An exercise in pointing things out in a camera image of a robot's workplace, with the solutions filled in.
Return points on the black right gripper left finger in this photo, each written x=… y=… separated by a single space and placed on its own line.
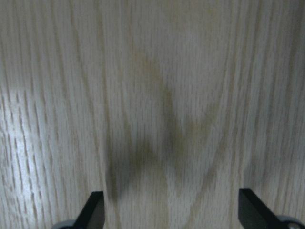
x=92 y=216

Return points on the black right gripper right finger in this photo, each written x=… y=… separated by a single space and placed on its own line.
x=254 y=214

